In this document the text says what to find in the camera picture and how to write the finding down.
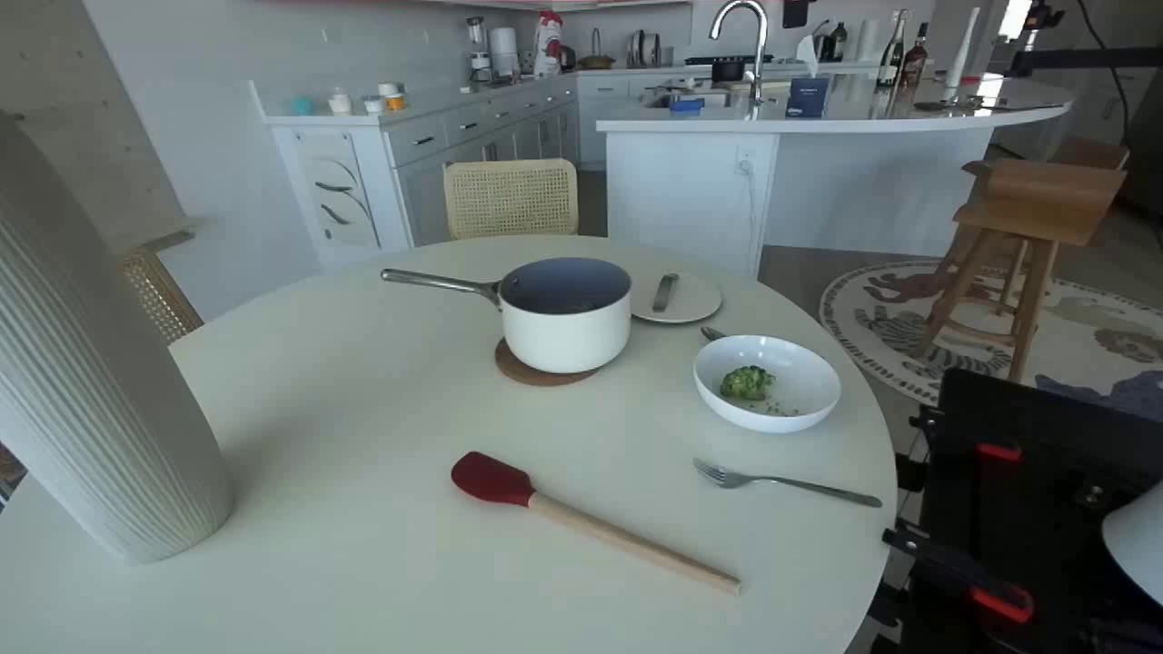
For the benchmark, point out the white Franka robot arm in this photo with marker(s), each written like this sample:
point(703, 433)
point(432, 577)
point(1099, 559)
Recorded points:
point(1145, 538)

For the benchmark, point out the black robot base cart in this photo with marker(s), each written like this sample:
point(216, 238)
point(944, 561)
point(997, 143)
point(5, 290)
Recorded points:
point(1039, 511)

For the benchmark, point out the white pot lid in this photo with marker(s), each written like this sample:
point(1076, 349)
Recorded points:
point(693, 303)

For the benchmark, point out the round cork trivet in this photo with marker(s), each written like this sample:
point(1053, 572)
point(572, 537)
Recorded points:
point(514, 367)

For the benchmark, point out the silver spoon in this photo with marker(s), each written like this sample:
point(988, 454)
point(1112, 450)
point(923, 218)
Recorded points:
point(711, 333)

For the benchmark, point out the cane back dining chair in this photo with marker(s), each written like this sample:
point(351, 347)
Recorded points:
point(157, 297)
point(511, 198)

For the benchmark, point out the green broccoli piece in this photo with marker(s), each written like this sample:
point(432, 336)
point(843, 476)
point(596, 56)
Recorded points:
point(745, 383)

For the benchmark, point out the white kitchen island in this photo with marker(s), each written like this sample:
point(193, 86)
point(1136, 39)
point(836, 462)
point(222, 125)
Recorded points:
point(693, 184)

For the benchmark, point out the silver fork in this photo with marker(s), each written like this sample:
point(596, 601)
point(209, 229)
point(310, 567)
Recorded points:
point(729, 473)

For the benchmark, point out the white ceramic bowl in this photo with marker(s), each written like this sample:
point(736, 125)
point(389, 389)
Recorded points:
point(792, 376)

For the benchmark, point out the small blue bowl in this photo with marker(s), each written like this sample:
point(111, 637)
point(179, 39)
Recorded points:
point(688, 107)

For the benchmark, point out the white sideboard with leaf print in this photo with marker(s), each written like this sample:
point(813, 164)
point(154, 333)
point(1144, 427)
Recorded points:
point(351, 184)

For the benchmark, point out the white paper towel roll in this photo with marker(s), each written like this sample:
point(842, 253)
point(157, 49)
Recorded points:
point(504, 51)

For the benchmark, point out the red and white appliance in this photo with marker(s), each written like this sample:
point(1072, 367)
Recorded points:
point(550, 43)

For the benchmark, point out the small jar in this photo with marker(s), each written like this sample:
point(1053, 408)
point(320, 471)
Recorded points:
point(389, 98)

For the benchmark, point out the chrome curved faucet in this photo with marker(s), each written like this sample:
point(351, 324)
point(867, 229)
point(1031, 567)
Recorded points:
point(757, 68)

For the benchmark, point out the blue box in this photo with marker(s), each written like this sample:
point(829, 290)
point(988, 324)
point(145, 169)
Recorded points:
point(807, 95)

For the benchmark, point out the small white cup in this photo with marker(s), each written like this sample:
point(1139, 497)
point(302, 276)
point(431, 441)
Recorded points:
point(340, 102)

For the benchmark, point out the teal small container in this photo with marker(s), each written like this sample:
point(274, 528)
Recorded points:
point(302, 107)

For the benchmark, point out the dark glass bottles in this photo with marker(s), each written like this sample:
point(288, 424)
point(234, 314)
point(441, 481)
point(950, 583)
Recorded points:
point(901, 56)

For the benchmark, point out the wooden bar stool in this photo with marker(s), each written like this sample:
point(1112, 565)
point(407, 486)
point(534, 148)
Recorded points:
point(1039, 200)

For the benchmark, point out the tall white ribbed vase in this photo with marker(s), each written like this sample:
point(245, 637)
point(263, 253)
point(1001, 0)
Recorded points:
point(83, 366)

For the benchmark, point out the round patterned cream rug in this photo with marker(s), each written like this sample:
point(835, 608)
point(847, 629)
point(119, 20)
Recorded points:
point(1093, 341)

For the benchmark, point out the black camera stand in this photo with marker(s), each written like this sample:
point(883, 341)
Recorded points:
point(1093, 56)

